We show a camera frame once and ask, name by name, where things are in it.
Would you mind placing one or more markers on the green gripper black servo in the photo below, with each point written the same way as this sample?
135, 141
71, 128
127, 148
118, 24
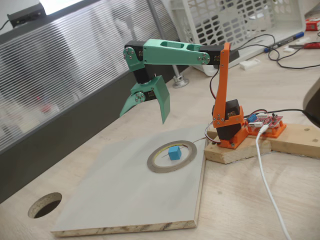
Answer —
153, 93

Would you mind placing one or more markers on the blue cube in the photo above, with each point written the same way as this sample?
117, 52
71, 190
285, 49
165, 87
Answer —
174, 153

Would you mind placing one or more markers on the wooden robot base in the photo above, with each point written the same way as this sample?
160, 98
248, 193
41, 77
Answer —
237, 153

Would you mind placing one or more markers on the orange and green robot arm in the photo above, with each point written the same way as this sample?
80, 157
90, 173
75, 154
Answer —
222, 82

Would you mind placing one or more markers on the grey chipboard panel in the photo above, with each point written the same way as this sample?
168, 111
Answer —
125, 187

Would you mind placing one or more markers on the black rectangular box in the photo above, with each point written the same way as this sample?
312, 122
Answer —
234, 56

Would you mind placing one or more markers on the ribbed translucent desk divider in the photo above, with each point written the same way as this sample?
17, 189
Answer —
50, 75

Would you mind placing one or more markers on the white plastic piece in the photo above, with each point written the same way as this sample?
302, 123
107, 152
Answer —
250, 63
289, 49

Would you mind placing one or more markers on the red controller circuit board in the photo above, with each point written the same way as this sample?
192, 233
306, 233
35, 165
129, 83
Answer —
270, 121

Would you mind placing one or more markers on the white plastic lattice basket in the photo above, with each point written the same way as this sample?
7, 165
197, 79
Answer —
250, 15

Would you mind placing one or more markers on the black device on divider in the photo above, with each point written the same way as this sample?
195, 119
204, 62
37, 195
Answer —
27, 13

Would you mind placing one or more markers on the blue capped marker pen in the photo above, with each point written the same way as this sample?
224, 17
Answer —
287, 40

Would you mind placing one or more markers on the dark rounded object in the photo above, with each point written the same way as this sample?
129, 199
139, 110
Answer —
313, 102

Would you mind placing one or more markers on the small red box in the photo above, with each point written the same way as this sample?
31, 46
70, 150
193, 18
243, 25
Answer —
312, 25

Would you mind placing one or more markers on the orange controller board mount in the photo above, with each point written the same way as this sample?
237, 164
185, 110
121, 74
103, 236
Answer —
277, 131

